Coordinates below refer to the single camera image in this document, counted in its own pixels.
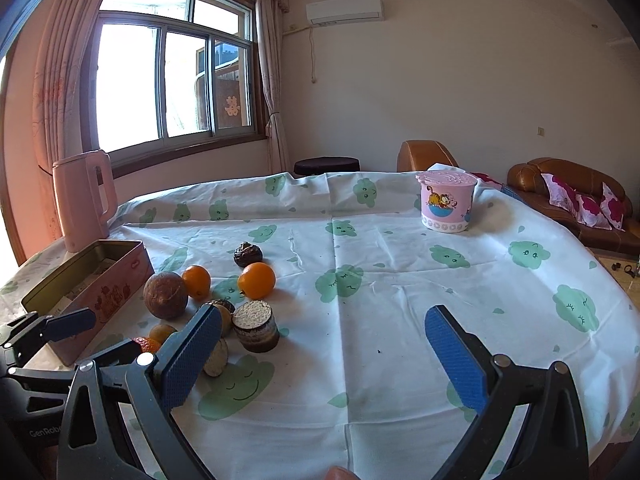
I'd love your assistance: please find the brown leather sofa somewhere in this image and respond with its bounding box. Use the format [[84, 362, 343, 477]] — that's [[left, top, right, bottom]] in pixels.
[[508, 157, 639, 257]]

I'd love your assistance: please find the brown leather chair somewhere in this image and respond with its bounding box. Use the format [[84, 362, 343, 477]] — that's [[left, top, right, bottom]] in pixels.
[[396, 140, 458, 172]]

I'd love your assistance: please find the white air conditioner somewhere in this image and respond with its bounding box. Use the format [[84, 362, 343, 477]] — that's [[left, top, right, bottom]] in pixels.
[[306, 0, 384, 26]]

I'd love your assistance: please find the paper booklet in box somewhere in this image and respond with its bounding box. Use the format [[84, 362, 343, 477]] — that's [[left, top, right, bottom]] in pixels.
[[50, 258, 115, 315]]

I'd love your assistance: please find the brown layered cake roll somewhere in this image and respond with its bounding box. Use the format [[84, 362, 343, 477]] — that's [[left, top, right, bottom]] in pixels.
[[208, 299, 234, 338]]

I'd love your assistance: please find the pink cartoon cup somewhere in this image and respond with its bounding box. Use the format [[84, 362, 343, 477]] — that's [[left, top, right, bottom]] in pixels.
[[416, 170, 477, 234]]

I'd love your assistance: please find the pink floral cushion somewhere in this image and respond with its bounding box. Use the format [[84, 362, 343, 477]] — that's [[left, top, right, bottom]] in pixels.
[[541, 174, 625, 231]]

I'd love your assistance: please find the brown round fruit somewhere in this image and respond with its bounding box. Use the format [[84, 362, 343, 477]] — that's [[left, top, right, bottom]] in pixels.
[[143, 272, 188, 320]]

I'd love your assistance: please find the pink electric kettle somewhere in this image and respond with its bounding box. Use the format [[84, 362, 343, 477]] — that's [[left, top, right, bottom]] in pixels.
[[52, 150, 117, 252]]

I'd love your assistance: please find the white cloud-print tablecloth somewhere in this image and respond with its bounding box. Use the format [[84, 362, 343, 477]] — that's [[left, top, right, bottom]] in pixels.
[[1, 173, 639, 479]]

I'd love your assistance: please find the pink left curtain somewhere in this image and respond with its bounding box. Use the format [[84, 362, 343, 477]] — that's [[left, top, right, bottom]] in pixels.
[[32, 0, 102, 240]]

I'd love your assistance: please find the pink right curtain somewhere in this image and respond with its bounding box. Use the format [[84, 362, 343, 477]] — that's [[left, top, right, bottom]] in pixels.
[[255, 0, 290, 174]]

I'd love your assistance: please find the small yellowish fruit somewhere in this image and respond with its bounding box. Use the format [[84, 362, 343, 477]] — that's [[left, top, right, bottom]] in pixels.
[[149, 323, 177, 346]]

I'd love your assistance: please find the small orange behind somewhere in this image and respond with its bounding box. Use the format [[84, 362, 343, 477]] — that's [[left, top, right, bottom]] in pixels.
[[181, 266, 212, 301]]

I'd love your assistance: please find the orange in middle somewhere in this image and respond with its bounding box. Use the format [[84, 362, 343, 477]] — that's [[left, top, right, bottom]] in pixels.
[[238, 262, 277, 300]]

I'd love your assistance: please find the pink metal tin box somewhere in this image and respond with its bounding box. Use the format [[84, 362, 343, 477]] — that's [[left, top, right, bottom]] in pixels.
[[22, 240, 153, 365]]

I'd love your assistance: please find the pink curtain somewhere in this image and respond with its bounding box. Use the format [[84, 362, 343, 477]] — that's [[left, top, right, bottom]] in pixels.
[[32, 0, 102, 240], [255, 0, 290, 174]]

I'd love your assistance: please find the window with brown frame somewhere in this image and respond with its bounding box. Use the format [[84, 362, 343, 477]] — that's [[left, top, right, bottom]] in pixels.
[[79, 0, 266, 176]]

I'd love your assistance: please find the large wrinkled orange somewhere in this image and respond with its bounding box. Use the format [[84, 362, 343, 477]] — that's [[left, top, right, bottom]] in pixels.
[[134, 337, 160, 354]]

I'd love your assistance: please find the round oat-topped cake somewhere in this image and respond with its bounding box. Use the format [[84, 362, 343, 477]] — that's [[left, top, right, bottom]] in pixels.
[[232, 300, 280, 353]]

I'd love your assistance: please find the dark round stool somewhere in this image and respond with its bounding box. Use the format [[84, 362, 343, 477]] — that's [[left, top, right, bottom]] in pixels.
[[294, 156, 360, 177]]

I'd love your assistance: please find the pale speckled fruit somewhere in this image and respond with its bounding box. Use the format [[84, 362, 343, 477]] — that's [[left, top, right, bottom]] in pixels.
[[203, 338, 229, 378]]

